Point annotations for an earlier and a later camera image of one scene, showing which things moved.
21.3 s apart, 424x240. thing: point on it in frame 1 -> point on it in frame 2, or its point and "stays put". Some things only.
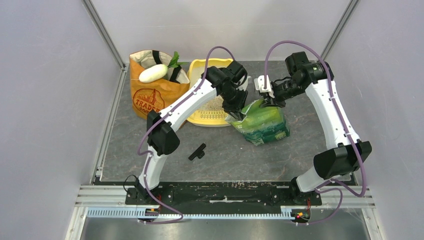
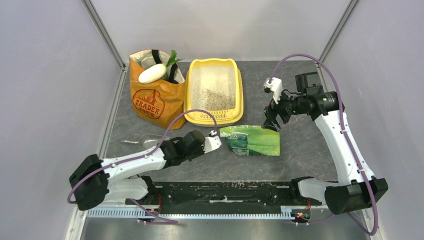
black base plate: (223, 195) stays put
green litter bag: (261, 125) -> (251, 140)
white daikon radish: (153, 73) stays put
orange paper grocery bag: (154, 96) stays put
